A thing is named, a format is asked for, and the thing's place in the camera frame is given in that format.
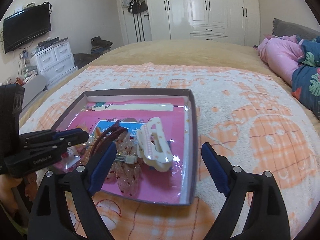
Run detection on maroon oval hair clip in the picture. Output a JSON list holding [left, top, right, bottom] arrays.
[[90, 121, 128, 156]]

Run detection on sheer dotted bow clip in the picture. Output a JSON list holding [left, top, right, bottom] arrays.
[[105, 132, 142, 197]]

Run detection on white claw hair clip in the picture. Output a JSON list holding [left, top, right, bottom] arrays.
[[136, 117, 173, 172]]

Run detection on person's left hand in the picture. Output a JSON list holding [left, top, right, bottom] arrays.
[[1, 172, 38, 210]]

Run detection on white plastic drawer cabinet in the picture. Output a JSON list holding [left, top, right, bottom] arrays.
[[30, 40, 78, 89]]

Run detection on dark bag on floor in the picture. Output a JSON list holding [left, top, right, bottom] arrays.
[[73, 53, 99, 69]]

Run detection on dark clothes pile on stool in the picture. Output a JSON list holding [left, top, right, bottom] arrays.
[[91, 36, 113, 55]]

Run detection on orange white patterned blanket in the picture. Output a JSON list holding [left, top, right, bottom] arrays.
[[21, 63, 319, 239]]

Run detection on brown cardboard tray box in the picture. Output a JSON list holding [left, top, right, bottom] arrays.
[[51, 87, 200, 207]]

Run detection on white room door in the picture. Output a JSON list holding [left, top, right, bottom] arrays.
[[117, 0, 152, 45]]

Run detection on blue floral quilt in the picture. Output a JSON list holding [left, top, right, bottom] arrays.
[[292, 36, 320, 119]]

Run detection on bags hanging on door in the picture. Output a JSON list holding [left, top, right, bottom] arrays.
[[121, 0, 148, 15]]

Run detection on tan bed cover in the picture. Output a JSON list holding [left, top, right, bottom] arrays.
[[18, 39, 320, 131]]

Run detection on white built-in wardrobe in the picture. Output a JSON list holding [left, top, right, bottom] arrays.
[[102, 0, 261, 47]]

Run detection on black wall television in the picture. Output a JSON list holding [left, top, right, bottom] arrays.
[[3, 3, 52, 53]]

